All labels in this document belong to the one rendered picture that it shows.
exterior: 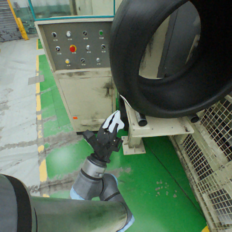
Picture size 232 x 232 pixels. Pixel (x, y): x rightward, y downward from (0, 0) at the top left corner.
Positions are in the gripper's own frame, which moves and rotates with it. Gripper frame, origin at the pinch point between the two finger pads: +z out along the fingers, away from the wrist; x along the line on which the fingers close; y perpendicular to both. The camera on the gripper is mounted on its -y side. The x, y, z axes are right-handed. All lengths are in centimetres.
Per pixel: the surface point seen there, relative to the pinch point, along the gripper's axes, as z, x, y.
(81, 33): 46, -60, -12
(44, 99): -17, -223, 23
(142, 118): 4.5, 0.3, 17.1
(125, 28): 20.7, 6.7, -16.8
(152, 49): 45.3, -11.8, 14.8
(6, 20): 240, -867, -192
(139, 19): 22.5, 10.8, -16.8
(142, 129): -0.1, 0.0, 21.9
